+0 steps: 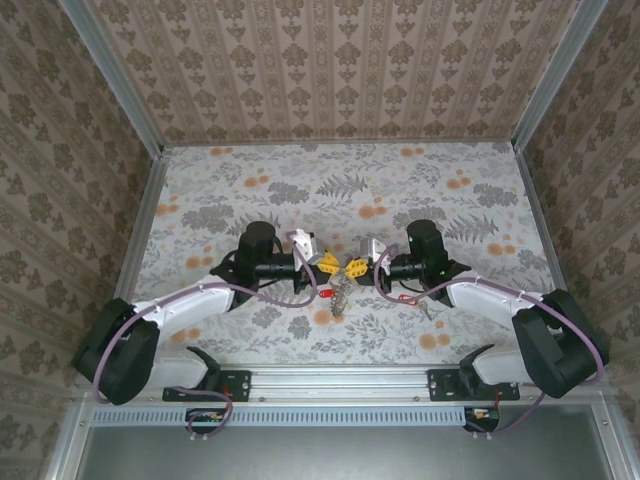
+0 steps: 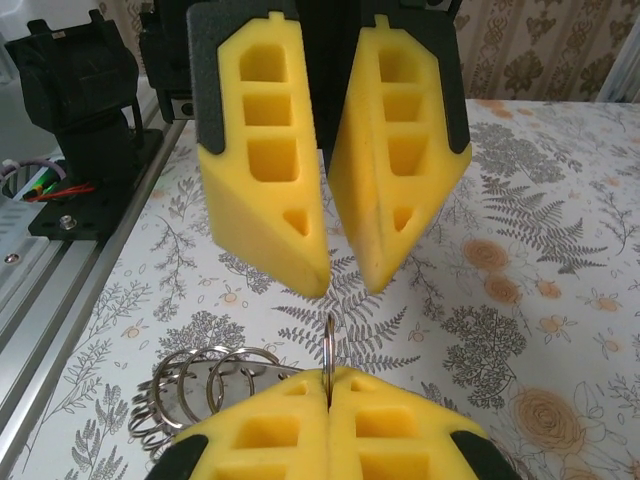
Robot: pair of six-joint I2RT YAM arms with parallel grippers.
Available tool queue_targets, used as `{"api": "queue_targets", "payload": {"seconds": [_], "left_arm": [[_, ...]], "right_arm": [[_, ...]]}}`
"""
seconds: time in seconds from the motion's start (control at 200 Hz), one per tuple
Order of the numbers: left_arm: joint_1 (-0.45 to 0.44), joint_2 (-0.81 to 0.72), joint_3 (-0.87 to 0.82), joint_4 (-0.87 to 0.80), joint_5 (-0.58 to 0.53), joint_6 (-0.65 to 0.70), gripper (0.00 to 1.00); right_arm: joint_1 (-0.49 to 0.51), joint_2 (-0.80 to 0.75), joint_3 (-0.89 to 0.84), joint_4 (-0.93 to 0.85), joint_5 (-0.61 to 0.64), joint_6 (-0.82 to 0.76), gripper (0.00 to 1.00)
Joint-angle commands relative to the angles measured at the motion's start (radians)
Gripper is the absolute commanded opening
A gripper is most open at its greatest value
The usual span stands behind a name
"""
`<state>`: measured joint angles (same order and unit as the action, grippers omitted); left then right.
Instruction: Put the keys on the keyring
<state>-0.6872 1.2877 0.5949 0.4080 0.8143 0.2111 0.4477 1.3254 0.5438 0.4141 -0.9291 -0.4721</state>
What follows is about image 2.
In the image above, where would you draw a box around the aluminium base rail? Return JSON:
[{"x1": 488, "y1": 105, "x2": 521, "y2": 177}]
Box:
[{"x1": 0, "y1": 119, "x2": 187, "y2": 471}]

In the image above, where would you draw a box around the slotted grey cable duct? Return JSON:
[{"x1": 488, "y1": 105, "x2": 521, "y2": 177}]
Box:
[{"x1": 0, "y1": 197, "x2": 42, "y2": 237}]

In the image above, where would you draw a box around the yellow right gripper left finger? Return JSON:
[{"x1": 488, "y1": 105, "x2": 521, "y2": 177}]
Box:
[{"x1": 144, "y1": 370, "x2": 335, "y2": 480}]

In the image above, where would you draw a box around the floral patterned table cover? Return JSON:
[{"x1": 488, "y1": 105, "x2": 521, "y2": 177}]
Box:
[{"x1": 14, "y1": 97, "x2": 640, "y2": 480}]

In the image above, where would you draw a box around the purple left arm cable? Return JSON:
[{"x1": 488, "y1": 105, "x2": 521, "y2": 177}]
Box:
[{"x1": 0, "y1": 157, "x2": 67, "y2": 190}]

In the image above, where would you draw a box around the black connector with coloured wires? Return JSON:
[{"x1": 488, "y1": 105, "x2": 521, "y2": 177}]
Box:
[{"x1": 22, "y1": 169, "x2": 97, "y2": 204}]

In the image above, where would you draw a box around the metal keyring holder with rings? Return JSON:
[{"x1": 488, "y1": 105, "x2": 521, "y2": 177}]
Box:
[{"x1": 127, "y1": 313, "x2": 337, "y2": 454}]

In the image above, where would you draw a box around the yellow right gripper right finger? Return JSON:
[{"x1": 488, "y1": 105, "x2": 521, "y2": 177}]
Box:
[{"x1": 329, "y1": 368, "x2": 519, "y2": 480}]

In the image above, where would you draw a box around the aluminium frame post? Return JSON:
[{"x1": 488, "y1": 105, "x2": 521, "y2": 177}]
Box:
[{"x1": 601, "y1": 29, "x2": 640, "y2": 105}]

